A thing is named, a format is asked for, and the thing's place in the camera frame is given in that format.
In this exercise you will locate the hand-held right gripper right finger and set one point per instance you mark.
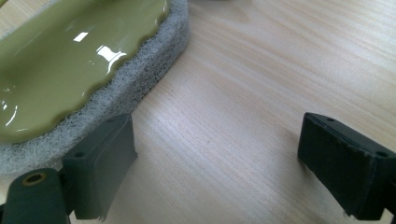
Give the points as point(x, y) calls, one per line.
point(345, 161)

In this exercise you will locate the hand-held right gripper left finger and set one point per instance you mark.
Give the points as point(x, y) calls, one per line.
point(99, 174)

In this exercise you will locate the olive green glossy plate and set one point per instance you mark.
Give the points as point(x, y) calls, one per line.
point(62, 65)

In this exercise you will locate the grey felt mat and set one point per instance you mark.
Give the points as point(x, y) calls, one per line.
point(137, 81)

